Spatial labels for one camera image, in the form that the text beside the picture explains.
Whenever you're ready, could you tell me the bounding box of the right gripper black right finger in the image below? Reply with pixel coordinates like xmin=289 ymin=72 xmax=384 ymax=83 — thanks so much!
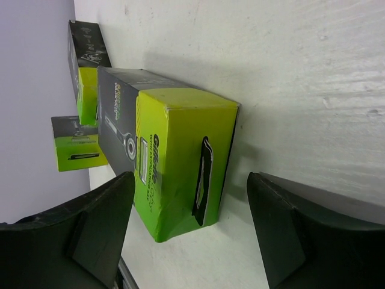
xmin=247 ymin=172 xmax=384 ymax=288

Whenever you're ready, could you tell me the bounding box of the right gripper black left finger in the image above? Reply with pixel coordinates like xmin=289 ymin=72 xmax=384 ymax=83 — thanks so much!
xmin=1 ymin=172 xmax=135 ymax=288

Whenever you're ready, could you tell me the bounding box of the black green Gillette Labs carton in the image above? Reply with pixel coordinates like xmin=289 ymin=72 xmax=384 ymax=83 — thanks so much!
xmin=51 ymin=116 xmax=108 ymax=172

